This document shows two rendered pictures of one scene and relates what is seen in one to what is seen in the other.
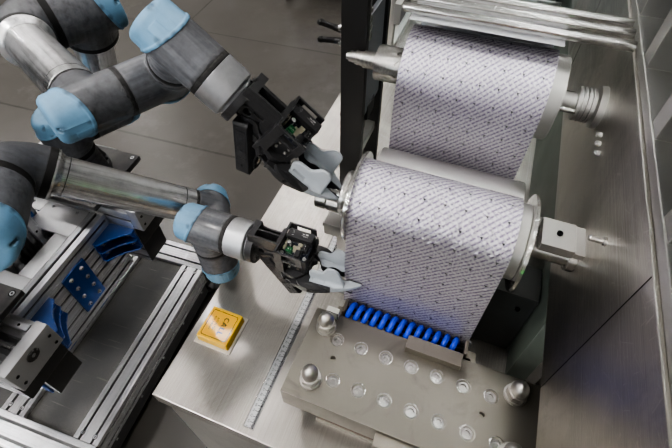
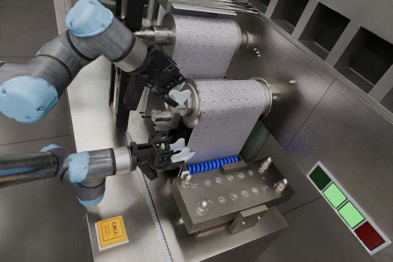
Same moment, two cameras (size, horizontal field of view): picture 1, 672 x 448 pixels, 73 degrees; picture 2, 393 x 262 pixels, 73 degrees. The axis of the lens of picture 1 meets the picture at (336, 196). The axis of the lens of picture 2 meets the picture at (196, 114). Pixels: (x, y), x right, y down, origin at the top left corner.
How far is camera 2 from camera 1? 0.50 m
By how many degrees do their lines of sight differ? 42
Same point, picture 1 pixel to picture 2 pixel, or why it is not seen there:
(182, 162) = not seen: outside the picture
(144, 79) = (72, 59)
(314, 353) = (192, 198)
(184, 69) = (120, 44)
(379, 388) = (228, 193)
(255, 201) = not seen: outside the picture
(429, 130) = (189, 65)
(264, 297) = (120, 199)
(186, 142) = not seen: outside the picture
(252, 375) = (150, 241)
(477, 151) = (209, 69)
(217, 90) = (138, 54)
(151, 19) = (97, 11)
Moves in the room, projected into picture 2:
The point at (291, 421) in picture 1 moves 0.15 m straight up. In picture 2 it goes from (188, 246) to (201, 222)
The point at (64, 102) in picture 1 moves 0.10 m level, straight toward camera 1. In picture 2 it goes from (38, 85) to (100, 104)
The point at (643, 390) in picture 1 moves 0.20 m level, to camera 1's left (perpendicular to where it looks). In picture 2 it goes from (357, 109) to (329, 139)
